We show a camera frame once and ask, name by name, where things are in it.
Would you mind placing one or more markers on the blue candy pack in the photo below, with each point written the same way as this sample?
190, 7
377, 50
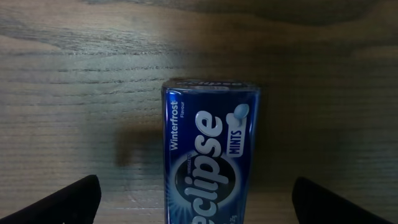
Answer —
211, 149

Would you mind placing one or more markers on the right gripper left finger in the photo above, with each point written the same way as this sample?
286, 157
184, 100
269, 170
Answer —
62, 205

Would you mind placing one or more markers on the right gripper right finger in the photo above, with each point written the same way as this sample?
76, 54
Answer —
323, 207

